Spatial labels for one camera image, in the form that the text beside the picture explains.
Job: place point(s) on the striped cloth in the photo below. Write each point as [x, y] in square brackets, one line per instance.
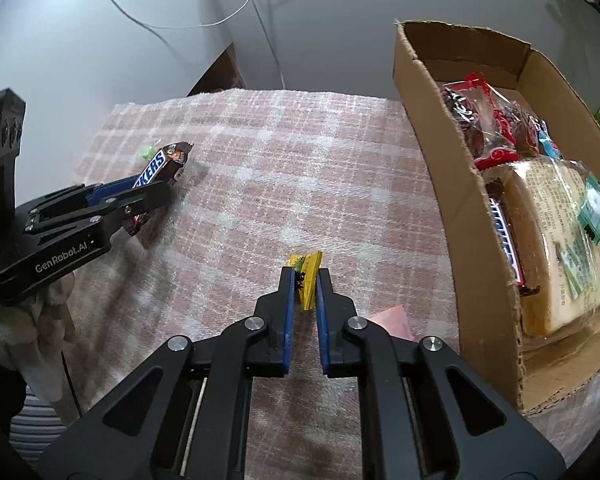
[40, 430]

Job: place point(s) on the green snack packet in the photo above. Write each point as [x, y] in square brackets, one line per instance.
[594, 207]

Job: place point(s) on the red wrapped snack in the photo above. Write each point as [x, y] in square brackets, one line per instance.
[505, 130]

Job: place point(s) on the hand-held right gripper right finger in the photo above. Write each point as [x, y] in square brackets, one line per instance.
[322, 320]

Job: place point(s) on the person's left hand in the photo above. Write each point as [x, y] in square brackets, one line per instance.
[45, 325]

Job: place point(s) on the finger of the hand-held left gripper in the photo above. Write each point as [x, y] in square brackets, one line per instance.
[140, 200]
[115, 189]

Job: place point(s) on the pink paper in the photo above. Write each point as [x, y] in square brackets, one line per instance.
[392, 322]

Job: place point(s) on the cardboard box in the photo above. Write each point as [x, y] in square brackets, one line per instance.
[460, 220]

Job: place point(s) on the yellow candy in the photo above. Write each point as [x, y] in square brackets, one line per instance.
[306, 280]

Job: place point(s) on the chocolate bar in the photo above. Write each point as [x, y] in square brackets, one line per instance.
[507, 240]
[162, 162]

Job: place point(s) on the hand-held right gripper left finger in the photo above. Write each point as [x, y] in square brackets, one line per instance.
[290, 320]

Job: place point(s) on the green candy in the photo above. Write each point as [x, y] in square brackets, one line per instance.
[147, 152]

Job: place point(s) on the blue snack packet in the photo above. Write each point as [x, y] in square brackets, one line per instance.
[547, 142]

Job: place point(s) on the bagged sliced bread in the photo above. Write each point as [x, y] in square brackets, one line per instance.
[545, 240]

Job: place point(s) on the pink checked cloth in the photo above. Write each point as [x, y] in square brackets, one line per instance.
[280, 160]

